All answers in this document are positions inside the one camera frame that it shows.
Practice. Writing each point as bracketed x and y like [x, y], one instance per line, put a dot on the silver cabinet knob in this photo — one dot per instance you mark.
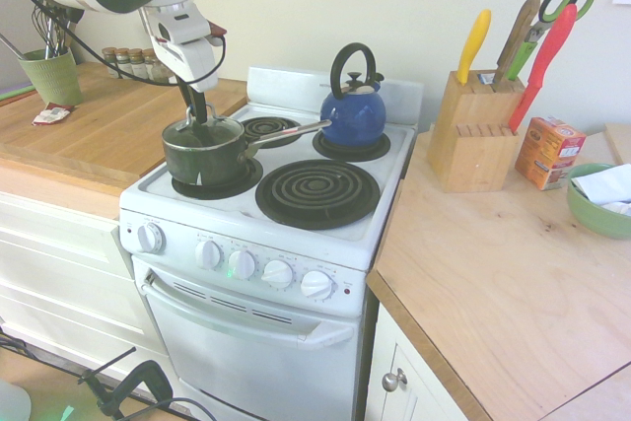
[394, 380]

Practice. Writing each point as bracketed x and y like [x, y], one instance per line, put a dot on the red knife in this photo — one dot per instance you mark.
[547, 56]

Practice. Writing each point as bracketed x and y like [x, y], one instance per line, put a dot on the white stove knob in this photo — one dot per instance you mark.
[241, 264]
[150, 239]
[277, 274]
[209, 254]
[317, 284]

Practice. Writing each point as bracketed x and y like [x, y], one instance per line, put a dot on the red and white packet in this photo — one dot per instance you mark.
[51, 115]

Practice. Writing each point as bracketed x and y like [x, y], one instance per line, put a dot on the green ribbed utensil cup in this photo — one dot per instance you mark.
[54, 81]

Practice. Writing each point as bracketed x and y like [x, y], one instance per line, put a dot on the white crumpled paper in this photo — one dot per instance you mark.
[606, 184]

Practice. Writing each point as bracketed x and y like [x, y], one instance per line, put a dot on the large black coil burner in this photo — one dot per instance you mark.
[315, 194]

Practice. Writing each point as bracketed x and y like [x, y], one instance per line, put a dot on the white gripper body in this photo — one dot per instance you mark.
[185, 58]

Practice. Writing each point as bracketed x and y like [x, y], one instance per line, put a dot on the dark green saucepan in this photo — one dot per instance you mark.
[207, 164]

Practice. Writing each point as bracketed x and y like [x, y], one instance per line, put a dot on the clear glass jar silver lid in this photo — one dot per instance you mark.
[159, 73]

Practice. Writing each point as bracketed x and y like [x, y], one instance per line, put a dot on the green and grey scissors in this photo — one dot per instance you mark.
[522, 56]

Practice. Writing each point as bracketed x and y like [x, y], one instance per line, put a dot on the black metal clamp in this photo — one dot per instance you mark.
[143, 381]

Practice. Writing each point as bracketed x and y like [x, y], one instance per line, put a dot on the silver metal utensil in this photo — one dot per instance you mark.
[11, 46]

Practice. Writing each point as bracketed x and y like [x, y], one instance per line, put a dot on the green ceramic bowl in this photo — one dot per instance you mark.
[596, 221]

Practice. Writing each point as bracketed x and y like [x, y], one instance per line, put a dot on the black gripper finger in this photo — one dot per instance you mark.
[199, 108]
[187, 98]

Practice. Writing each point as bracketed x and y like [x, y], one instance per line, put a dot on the orange cardboard box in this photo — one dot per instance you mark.
[549, 155]

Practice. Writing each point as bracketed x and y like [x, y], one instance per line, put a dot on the large oak wooden board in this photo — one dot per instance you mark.
[123, 130]

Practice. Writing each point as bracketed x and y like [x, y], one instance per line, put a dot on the thin green mat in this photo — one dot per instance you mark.
[15, 94]

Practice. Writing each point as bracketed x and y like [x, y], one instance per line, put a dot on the cream cabinet with drawers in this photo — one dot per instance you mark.
[49, 268]

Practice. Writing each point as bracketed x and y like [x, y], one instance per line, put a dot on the white electric stove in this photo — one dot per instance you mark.
[246, 367]

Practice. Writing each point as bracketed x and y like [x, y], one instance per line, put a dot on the cream cabinet with door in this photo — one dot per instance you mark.
[424, 406]

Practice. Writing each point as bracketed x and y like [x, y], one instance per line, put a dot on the wooden knife block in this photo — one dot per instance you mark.
[468, 145]

